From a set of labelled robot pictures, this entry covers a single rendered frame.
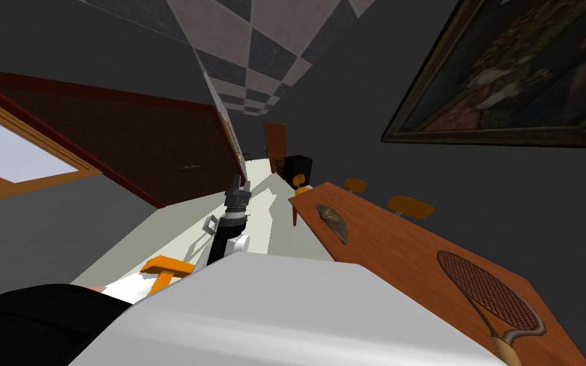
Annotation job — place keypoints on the orange chair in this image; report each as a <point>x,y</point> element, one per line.
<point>411,207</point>
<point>300,184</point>
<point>356,184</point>

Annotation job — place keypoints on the brown wooden racket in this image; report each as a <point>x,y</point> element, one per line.
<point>481,284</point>

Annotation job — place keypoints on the orange stool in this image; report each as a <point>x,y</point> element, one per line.
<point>167,266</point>

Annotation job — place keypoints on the brown grey oval object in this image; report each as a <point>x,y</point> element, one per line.
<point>336,226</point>

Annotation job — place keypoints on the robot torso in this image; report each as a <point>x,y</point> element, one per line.
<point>272,315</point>

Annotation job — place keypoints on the brown wooden table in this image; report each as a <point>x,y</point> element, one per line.
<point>400,244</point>

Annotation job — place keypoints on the black cabinet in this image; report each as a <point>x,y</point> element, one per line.
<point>299,170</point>

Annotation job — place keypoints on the dark brown red-framed panel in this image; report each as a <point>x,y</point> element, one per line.
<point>135,142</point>

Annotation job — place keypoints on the brown wooden door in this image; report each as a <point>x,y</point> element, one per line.
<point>274,142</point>

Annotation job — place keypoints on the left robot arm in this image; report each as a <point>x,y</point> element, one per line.
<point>219,246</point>

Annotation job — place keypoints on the dark gold-framed painting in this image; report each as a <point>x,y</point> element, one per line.
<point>516,76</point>

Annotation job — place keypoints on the wooden framed window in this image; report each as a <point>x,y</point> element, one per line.
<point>8,152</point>

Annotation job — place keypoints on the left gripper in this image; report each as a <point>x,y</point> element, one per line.
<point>236,203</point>

